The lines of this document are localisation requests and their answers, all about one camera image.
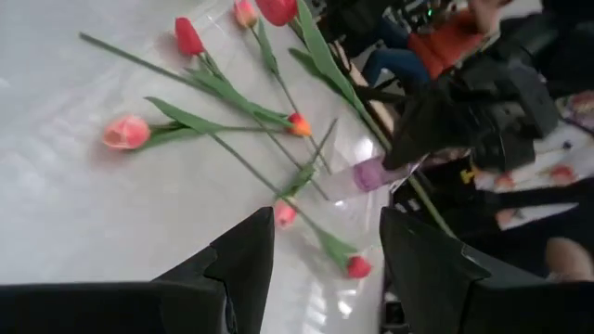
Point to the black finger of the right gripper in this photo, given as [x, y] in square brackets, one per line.
[448, 144]
[424, 120]

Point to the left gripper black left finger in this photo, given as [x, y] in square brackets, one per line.
[185, 306]

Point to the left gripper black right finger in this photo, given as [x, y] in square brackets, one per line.
[464, 301]

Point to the orange tulip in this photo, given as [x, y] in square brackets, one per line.
[299, 125]

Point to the pink tulip bouquet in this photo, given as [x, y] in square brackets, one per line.
[284, 214]

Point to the pink tulip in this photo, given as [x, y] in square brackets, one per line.
[126, 132]
[245, 13]

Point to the purple ribbed glass vase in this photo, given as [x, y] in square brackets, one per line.
[369, 175]

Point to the person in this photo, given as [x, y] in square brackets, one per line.
[441, 46]

